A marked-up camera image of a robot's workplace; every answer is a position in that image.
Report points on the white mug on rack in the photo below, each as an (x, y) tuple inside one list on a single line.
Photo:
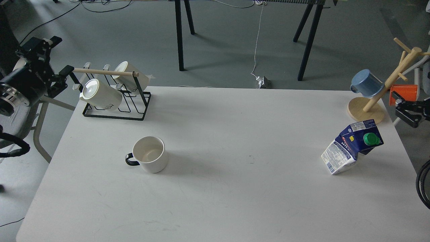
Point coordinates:
[(129, 81), (101, 95)]

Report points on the wooden mug tree stand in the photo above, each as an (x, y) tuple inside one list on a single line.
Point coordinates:
[(362, 108)]

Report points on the black wire mug rack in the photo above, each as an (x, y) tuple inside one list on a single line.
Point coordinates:
[(132, 107)]

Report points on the grey office chair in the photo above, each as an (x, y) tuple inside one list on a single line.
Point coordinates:
[(27, 118)]

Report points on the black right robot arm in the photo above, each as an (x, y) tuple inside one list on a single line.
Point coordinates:
[(424, 170)]

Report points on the white mug front on rack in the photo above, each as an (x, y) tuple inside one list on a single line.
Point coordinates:
[(101, 95)]

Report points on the blue white milk carton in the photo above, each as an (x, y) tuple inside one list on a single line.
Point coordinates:
[(357, 138)]

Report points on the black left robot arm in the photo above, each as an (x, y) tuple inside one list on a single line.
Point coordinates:
[(9, 104)]

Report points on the white mug black handle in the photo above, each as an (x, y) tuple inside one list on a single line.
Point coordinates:
[(150, 153)]

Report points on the black table legs right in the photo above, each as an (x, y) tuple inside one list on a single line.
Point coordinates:
[(319, 7)]

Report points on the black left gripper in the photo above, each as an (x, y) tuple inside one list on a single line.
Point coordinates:
[(36, 77)]

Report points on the orange mug on tree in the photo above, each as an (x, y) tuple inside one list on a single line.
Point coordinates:
[(407, 91)]

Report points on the white mug rear on rack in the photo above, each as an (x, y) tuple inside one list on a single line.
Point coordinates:
[(129, 81)]

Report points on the blue mug on tree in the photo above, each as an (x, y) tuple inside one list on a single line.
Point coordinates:
[(366, 83)]

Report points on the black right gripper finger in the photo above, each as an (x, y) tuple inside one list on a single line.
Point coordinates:
[(404, 105), (410, 115)]

